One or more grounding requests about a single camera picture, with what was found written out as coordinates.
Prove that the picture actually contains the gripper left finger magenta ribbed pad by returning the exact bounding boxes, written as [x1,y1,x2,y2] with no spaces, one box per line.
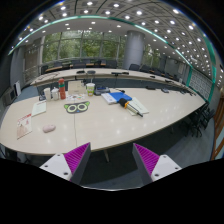
[41,143,91,185]

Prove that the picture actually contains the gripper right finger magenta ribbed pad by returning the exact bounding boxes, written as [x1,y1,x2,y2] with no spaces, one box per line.
[132,143,181,185]

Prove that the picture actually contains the owl face mouse pad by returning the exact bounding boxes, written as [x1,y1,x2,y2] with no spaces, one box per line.
[64,101,90,114]

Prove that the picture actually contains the black office chair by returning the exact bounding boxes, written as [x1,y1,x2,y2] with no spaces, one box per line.
[186,101,216,138]

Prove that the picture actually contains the red and white leaflet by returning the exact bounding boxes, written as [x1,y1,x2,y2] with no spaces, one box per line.
[17,114,32,139]

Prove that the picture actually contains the white papers under umbrella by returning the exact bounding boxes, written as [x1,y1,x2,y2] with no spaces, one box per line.
[129,97,148,114]

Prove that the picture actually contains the white paper sheet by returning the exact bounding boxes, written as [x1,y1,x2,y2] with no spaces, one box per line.
[32,101,46,116]

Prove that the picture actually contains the colourful printed card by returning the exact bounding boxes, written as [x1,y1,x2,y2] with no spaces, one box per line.
[66,94,86,102]

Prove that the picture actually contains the black yellow folding umbrella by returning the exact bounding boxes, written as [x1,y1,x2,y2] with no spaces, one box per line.
[119,98,143,116]

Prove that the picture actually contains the clear lidded cup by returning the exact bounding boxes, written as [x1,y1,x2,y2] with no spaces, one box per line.
[51,87,59,101]

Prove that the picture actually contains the white book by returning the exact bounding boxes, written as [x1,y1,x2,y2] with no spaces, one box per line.
[102,93,117,105]

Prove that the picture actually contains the blue folder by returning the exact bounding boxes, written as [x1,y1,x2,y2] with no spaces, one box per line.
[111,92,132,101]

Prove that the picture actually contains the beige paper bag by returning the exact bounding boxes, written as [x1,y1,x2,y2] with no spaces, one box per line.
[68,81,86,95]

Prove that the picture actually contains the white paper cup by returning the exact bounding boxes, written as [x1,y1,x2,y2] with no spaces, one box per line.
[44,88,51,101]

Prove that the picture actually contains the dark blue box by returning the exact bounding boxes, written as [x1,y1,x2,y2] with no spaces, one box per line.
[94,87,110,96]

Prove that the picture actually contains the green white drink cup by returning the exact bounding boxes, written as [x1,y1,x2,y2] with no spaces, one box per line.
[86,83,95,96]

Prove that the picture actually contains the grey round pillar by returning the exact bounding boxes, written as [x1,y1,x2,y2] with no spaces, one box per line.
[122,30,145,69]

